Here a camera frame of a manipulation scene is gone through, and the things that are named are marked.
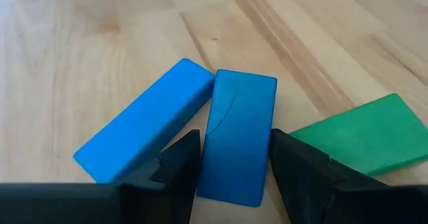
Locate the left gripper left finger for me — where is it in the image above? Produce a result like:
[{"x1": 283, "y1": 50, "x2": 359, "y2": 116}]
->
[{"x1": 0, "y1": 129, "x2": 201, "y2": 224}]

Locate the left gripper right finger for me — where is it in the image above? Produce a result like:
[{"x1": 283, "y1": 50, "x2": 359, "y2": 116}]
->
[{"x1": 270, "y1": 128, "x2": 428, "y2": 224}]

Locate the light blue long block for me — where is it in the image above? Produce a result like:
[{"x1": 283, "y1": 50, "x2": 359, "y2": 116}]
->
[{"x1": 72, "y1": 58, "x2": 215, "y2": 185}]

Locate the green wedge block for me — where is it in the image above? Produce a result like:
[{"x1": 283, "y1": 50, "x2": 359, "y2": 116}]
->
[{"x1": 289, "y1": 92, "x2": 428, "y2": 177}]

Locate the medium blue block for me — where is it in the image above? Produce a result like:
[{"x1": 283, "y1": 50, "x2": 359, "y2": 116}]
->
[{"x1": 196, "y1": 69, "x2": 278, "y2": 208}]

